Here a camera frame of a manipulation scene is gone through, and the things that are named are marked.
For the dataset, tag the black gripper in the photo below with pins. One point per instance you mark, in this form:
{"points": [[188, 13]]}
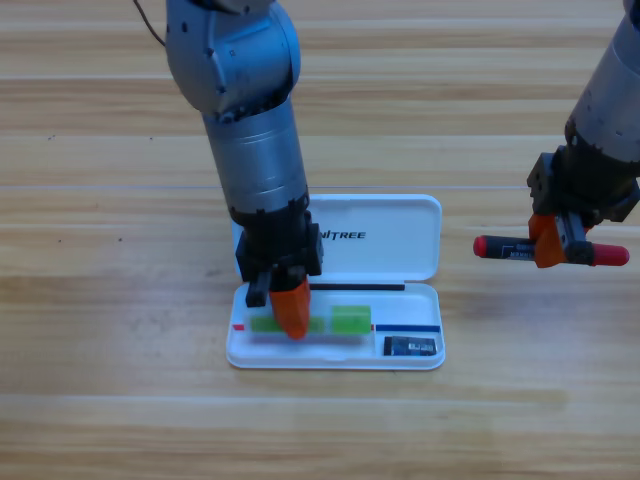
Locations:
{"points": [[585, 185], [280, 245]]}

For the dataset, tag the small blue black eraser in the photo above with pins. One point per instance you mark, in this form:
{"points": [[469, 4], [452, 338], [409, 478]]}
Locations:
{"points": [[410, 346]]}

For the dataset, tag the black and red marker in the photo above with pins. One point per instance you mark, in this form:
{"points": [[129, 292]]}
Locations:
{"points": [[500, 246]]}

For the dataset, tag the green highlighter pen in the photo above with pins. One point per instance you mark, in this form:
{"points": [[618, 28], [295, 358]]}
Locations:
{"points": [[350, 320]]}

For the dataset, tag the white Unitree pencil case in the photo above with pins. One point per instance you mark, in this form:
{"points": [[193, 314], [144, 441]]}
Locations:
{"points": [[390, 240]]}

